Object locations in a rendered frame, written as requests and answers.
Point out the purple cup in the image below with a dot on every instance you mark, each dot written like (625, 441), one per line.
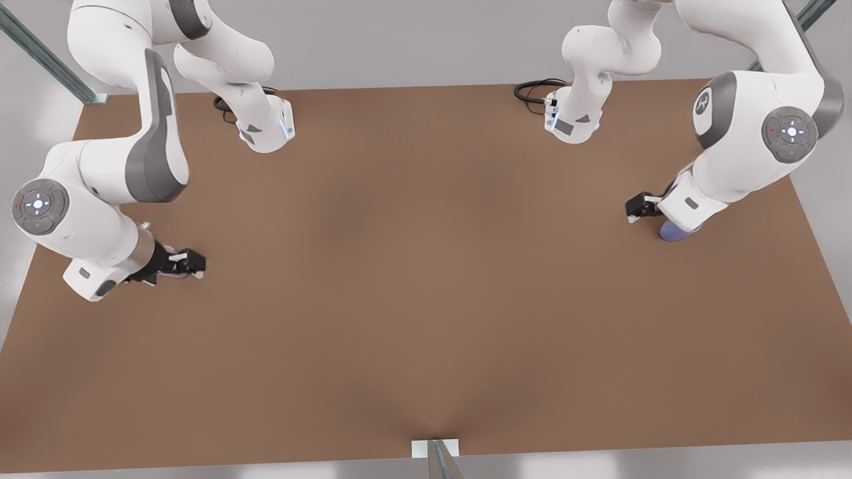
(677, 232)

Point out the silver frame post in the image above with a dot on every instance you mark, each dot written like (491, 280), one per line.
(439, 459)
(46, 56)
(802, 23)

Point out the pink cup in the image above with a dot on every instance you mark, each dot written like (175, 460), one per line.
(174, 265)

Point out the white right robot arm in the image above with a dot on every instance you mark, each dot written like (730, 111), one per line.
(100, 166)

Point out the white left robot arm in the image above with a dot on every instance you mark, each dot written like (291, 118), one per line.
(745, 126)

